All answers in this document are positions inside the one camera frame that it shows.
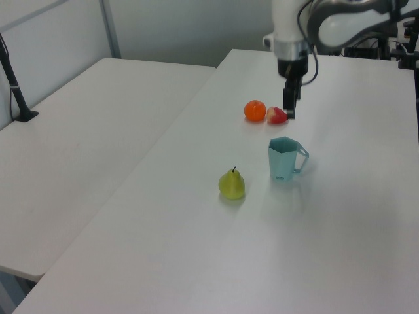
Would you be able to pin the black equipment box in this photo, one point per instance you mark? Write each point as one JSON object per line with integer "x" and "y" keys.
{"x": 363, "y": 50}

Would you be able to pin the black camera stand pole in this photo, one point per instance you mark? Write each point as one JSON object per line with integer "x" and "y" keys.
{"x": 14, "y": 88}

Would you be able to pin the black clamp camera stand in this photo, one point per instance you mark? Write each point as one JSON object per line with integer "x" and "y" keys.
{"x": 409, "y": 54}

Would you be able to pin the teal hexagonal mug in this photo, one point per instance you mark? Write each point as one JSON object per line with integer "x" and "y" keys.
{"x": 283, "y": 160}

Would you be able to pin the orange toy fruit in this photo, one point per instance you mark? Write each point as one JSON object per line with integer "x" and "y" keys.
{"x": 255, "y": 110}

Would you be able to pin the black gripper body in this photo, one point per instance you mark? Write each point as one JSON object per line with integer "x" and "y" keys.
{"x": 293, "y": 67}

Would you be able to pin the green toy pear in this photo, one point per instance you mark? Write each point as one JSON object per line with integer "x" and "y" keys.
{"x": 231, "y": 184}

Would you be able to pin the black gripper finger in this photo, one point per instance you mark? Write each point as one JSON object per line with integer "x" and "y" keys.
{"x": 298, "y": 90}
{"x": 289, "y": 99}

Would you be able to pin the red toy apple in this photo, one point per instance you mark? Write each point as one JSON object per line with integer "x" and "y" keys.
{"x": 277, "y": 115}

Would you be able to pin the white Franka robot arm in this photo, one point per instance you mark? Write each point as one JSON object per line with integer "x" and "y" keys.
{"x": 327, "y": 23}

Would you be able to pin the grey partition post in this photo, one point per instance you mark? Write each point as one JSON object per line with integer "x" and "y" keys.
{"x": 110, "y": 29}

